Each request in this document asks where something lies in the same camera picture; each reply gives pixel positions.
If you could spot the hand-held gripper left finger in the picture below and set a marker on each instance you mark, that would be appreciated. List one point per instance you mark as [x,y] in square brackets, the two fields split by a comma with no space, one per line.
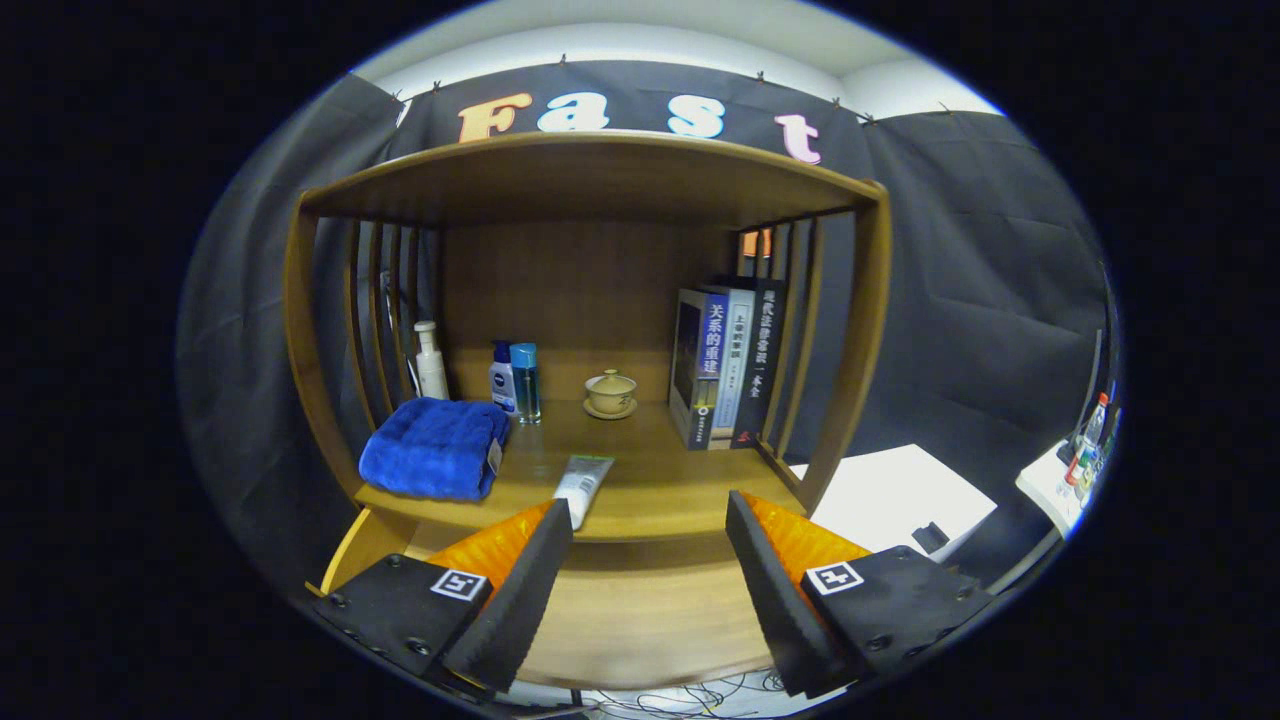
[515,610]

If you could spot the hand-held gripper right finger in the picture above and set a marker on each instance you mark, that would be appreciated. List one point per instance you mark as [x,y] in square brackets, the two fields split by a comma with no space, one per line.
[782,605]

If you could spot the wooden drawer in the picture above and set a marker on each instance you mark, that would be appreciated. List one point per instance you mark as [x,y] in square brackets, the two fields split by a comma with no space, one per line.
[650,620]

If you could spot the white green-ended tube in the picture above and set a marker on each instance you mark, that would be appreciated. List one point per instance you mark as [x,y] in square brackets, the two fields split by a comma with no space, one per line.
[580,490]

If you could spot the wooden cabinet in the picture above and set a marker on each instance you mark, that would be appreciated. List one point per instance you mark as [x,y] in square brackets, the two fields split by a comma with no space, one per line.
[590,180]

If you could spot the white box unit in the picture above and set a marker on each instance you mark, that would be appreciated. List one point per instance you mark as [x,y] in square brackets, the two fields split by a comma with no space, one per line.
[890,495]

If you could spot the small black box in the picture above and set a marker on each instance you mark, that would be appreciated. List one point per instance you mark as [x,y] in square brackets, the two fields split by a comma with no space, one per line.
[930,538]

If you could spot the blue towel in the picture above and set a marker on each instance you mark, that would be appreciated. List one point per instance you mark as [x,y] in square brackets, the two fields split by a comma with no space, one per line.
[430,450]

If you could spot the clear blue bottle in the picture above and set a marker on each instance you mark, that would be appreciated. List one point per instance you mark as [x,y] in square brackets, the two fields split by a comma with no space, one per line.
[525,385]

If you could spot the white blue-capped lotion bottle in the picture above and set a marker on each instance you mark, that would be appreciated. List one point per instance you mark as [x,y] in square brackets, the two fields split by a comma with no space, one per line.
[501,385]

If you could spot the beige lidded teacup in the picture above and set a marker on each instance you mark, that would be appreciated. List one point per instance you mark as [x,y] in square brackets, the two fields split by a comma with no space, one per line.
[610,392]

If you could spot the white pump bottle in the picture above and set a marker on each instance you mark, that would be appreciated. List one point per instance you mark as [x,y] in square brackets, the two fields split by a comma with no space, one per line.
[432,375]

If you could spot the pale grey spine book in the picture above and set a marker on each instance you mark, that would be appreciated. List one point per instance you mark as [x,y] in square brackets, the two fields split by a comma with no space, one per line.
[735,360]

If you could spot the black spine book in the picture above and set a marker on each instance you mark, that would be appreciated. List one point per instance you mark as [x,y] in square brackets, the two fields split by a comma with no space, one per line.
[765,350]

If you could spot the white shelf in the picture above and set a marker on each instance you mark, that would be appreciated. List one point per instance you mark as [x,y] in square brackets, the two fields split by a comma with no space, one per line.
[1045,485]

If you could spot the green-label clear bottle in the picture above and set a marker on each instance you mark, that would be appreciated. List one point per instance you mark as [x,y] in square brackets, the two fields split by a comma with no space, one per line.
[1100,470]

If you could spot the black backdrop cloth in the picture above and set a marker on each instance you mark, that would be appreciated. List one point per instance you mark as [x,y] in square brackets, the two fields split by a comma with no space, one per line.
[960,300]

